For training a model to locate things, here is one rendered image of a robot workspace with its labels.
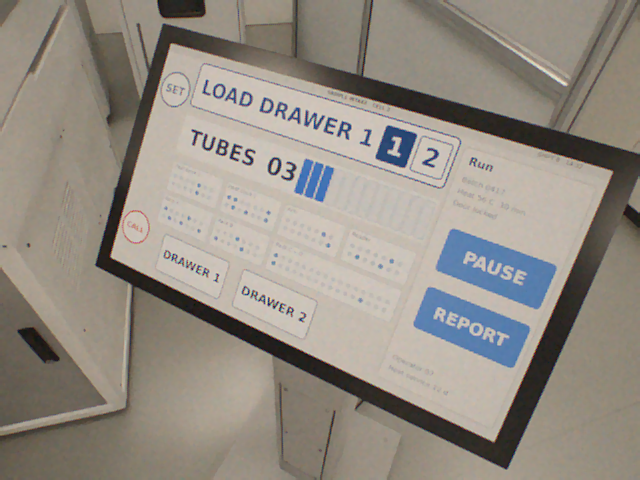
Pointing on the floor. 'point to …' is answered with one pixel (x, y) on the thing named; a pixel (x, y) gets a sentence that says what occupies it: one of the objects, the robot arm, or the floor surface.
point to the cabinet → (65, 280)
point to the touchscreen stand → (309, 435)
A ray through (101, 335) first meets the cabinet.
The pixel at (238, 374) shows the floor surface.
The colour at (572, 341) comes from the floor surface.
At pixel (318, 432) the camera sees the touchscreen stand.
